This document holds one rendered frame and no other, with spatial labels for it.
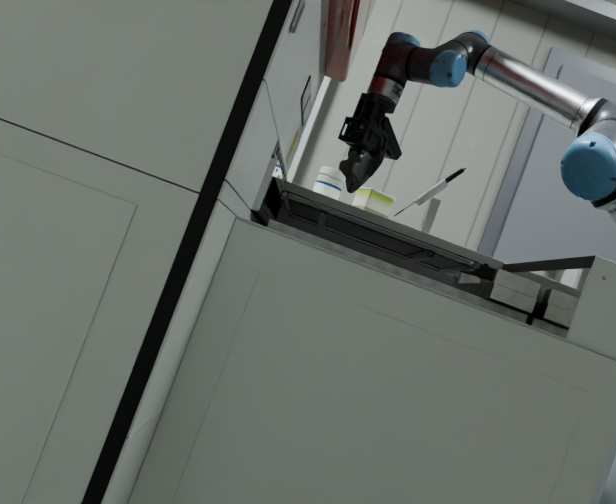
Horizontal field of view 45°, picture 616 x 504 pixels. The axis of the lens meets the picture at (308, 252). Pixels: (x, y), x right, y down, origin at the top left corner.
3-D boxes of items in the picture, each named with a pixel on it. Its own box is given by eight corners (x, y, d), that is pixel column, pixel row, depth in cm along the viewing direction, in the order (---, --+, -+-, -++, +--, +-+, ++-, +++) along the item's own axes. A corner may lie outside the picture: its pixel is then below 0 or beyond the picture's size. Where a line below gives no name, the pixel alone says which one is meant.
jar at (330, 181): (308, 198, 191) (321, 163, 191) (308, 201, 198) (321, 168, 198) (334, 208, 190) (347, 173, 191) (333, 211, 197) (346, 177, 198)
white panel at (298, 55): (200, 193, 89) (317, -115, 91) (252, 236, 171) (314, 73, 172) (224, 202, 89) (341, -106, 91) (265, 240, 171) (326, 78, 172)
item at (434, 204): (405, 225, 172) (425, 171, 172) (403, 227, 176) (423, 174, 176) (430, 235, 172) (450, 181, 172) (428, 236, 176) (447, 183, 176)
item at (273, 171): (249, 208, 126) (269, 155, 126) (265, 227, 170) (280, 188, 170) (259, 212, 126) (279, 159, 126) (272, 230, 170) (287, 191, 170)
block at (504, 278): (493, 282, 133) (499, 267, 133) (489, 282, 137) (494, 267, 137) (536, 298, 133) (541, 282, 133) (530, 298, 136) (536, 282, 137)
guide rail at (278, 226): (263, 233, 136) (269, 218, 136) (264, 234, 138) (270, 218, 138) (522, 330, 135) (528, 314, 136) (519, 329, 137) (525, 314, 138)
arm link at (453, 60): (476, 43, 160) (431, 37, 167) (449, 58, 153) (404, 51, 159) (475, 79, 164) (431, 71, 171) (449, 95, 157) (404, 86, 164)
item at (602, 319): (565, 340, 114) (596, 254, 115) (482, 322, 169) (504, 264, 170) (624, 362, 114) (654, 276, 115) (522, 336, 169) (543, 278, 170)
